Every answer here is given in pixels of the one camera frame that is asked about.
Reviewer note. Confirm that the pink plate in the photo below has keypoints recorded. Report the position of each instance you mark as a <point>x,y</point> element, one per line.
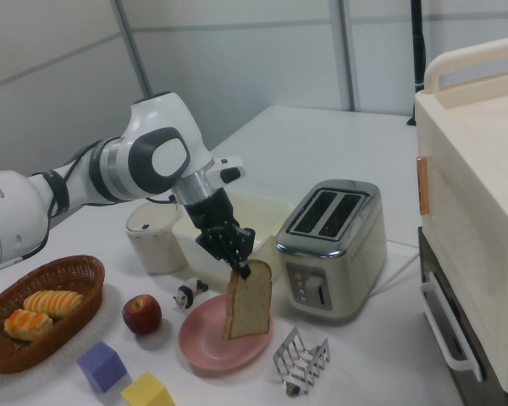
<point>207,342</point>

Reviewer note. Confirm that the purple foam block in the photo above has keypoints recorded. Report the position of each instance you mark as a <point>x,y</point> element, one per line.
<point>103,368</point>

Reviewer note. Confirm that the yellow foam block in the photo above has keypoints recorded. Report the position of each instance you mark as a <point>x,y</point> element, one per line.
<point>146,391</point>

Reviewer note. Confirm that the brown drawer box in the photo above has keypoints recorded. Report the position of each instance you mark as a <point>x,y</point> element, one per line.
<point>461,317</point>

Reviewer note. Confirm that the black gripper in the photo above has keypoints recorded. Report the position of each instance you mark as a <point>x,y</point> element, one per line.
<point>209,211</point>

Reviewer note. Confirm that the panda toy figure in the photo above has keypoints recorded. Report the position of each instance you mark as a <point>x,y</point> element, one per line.
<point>188,294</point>

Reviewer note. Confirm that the small white lidded bin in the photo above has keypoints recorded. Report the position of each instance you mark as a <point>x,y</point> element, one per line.
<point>152,245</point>

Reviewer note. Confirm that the white plastic storage container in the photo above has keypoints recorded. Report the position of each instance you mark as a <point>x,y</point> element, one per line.
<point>271,211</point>

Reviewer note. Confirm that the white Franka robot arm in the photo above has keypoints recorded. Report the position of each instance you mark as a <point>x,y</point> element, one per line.
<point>152,165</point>

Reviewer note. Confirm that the brown wicker basket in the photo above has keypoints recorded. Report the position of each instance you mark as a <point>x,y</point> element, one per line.
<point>67,338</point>

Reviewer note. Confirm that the toast bread slice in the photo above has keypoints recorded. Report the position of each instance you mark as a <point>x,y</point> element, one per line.
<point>252,304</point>

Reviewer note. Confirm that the metal toast rack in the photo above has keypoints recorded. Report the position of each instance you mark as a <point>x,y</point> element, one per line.
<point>298,359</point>

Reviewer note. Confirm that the red apple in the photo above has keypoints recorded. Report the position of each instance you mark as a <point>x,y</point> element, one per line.
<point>141,315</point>

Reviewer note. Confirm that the black pole stand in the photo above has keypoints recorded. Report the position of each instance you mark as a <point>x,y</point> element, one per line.
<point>417,51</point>

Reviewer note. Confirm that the short glazed bread roll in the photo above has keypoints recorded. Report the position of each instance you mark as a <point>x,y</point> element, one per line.
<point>27,325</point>

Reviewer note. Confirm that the cream steel toaster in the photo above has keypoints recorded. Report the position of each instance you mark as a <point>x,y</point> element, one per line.
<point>347,258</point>

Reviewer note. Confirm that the long ridged bread roll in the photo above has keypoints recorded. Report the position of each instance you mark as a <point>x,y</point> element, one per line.
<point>55,302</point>

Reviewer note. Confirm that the cream plastic cabinet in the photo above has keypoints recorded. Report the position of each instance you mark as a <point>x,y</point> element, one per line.
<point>478,169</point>

